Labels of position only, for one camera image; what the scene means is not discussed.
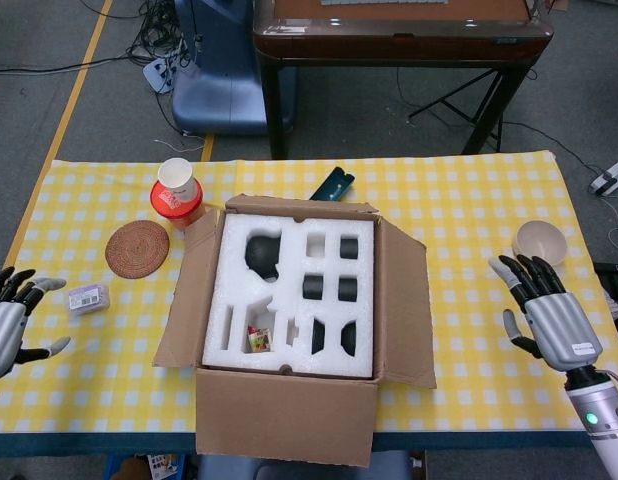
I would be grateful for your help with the brown wooden mahjong table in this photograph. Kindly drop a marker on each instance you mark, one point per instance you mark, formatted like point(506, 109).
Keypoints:
point(404, 45)

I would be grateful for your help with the round woven rattan coaster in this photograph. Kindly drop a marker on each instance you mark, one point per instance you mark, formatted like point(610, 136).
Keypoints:
point(137, 249)

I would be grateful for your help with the small colourful sachet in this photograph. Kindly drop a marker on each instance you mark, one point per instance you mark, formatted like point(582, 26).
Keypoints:
point(259, 340)

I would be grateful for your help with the blue machine base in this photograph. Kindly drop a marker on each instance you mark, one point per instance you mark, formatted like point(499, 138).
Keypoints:
point(219, 90)

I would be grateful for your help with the white power strip with plugs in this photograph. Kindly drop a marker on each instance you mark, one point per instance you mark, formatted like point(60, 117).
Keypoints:
point(161, 75)

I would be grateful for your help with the white paper cup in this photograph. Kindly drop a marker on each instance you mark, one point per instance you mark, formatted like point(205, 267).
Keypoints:
point(176, 175)

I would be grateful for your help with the yellow white checked tablecloth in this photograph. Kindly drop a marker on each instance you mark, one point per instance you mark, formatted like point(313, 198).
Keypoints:
point(489, 390)

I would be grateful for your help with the black flat case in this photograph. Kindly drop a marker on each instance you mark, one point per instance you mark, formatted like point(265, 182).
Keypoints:
point(614, 280)

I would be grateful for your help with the beige bowl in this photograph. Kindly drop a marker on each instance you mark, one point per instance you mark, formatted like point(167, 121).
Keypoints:
point(539, 240)

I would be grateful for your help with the black teapot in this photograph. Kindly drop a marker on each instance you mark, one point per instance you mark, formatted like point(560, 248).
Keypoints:
point(261, 255)

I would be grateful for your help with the red-brown cardboard shipping box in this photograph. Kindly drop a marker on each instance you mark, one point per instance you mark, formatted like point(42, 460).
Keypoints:
point(289, 420)

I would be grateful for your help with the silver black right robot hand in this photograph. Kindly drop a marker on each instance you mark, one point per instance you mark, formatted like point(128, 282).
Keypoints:
point(559, 325)

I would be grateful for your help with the blue padded stool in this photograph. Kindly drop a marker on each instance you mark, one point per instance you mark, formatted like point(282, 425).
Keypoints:
point(389, 465)

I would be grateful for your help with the white foam insert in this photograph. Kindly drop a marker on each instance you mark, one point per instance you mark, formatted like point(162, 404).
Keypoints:
point(229, 280)

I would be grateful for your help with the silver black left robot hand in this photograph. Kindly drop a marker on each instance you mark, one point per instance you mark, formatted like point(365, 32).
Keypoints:
point(4, 325)

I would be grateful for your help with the orange canister with lid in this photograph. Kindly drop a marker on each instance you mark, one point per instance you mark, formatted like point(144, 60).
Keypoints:
point(181, 214)

